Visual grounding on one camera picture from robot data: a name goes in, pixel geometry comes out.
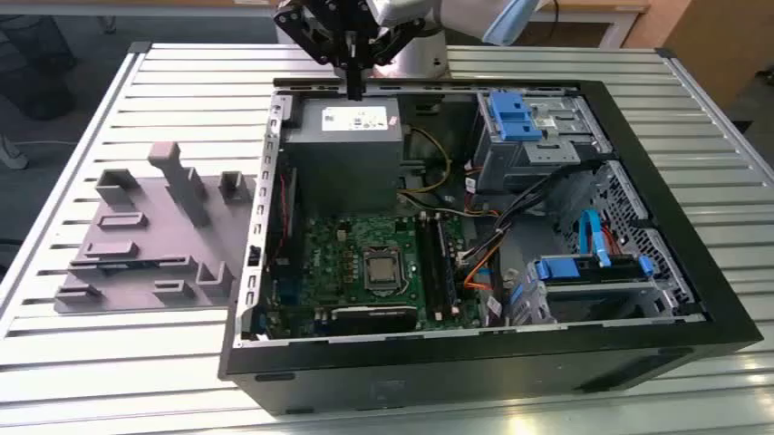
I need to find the grey plastic parts rack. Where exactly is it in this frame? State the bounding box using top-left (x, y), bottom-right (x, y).
top-left (52, 140), bottom-right (259, 314)

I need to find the silver CPU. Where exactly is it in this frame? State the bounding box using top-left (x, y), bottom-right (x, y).
top-left (361, 256), bottom-right (406, 285)

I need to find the silver metal drive cage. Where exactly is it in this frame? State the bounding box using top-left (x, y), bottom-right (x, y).
top-left (474, 90), bottom-right (613, 194)

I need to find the CPU socket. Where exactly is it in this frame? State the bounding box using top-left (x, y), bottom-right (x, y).
top-left (357, 244), bottom-right (414, 298)

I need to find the white desk foot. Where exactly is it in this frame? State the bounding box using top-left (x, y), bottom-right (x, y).
top-left (0, 130), bottom-right (31, 171)

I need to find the black mesh waste bin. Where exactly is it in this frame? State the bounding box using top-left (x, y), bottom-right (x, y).
top-left (0, 15), bottom-right (79, 121)

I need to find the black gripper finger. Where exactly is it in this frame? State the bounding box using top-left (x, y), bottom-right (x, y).
top-left (271, 4), bottom-right (358, 102)
top-left (355, 17), bottom-right (426, 102)

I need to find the black disk in blue carrier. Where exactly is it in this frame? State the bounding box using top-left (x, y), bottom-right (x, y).
top-left (536, 255), bottom-right (654, 285)

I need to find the blue flat wire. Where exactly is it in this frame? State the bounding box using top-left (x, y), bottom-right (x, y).
top-left (578, 208), bottom-right (613, 267)

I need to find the grey power supply unit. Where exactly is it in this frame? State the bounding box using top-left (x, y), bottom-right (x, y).
top-left (283, 98), bottom-right (406, 218)

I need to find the orange wire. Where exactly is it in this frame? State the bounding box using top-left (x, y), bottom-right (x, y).
top-left (464, 260), bottom-right (504, 291)

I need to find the black graphics card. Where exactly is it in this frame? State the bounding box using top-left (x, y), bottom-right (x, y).
top-left (329, 304), bottom-right (419, 336)

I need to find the blue plastic drive carrier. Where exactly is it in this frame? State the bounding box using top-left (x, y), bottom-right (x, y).
top-left (490, 92), bottom-right (541, 142)

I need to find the black wire bundle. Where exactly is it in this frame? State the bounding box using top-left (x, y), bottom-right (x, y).
top-left (462, 160), bottom-right (606, 266)

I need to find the yellow and black wire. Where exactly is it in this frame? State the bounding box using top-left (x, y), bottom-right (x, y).
top-left (398, 126), bottom-right (454, 196)

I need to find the wooden cabinet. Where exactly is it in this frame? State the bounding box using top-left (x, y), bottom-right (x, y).
top-left (626, 0), bottom-right (774, 110)

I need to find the green motherboard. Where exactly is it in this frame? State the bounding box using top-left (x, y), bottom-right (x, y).
top-left (265, 213), bottom-right (504, 339)

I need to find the black open PC case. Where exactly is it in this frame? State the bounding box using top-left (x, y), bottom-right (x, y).
top-left (217, 76), bottom-right (765, 416)

